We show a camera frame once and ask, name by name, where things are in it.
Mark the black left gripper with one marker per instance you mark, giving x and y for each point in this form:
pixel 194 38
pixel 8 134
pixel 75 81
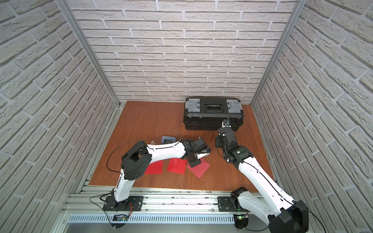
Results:
pixel 202 148

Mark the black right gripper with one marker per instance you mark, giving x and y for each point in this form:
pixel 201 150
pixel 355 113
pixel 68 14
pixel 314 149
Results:
pixel 217 141

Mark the red envelope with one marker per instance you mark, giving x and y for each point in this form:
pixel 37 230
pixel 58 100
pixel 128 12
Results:
pixel 154 168
pixel 200 169
pixel 177 165

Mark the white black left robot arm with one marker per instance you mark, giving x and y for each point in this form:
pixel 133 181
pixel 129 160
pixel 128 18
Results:
pixel 135 162

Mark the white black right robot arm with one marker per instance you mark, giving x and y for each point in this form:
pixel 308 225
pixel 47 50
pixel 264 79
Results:
pixel 278 210

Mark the grey hole punch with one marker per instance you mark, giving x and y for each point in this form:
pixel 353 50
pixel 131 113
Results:
pixel 168 140

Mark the black plastic toolbox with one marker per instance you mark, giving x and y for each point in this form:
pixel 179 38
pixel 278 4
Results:
pixel 210 113

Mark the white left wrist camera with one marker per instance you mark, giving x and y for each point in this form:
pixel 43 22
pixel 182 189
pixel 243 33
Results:
pixel 205 152

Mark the aluminium right corner post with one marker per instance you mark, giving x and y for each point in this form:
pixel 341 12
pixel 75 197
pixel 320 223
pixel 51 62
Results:
pixel 280 46

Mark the aluminium corner post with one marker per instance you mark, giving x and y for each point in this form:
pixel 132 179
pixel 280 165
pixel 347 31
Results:
pixel 280 46
pixel 69 16

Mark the aluminium left corner post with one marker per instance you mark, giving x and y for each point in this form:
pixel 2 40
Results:
pixel 69 16

